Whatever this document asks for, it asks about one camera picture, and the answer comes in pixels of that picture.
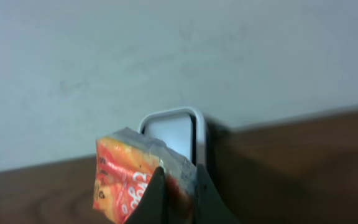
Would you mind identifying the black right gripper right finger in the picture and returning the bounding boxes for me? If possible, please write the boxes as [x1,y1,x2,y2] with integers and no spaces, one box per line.
[195,164,240,224]

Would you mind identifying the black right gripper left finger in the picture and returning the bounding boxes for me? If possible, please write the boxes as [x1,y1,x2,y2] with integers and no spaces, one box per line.
[125,167,168,224]

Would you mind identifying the small orange snack packet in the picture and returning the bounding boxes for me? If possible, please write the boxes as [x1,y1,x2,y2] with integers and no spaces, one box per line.
[93,128,196,223]

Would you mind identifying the white barcode scanner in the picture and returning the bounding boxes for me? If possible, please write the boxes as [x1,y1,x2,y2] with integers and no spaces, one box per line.
[138,106,208,166]

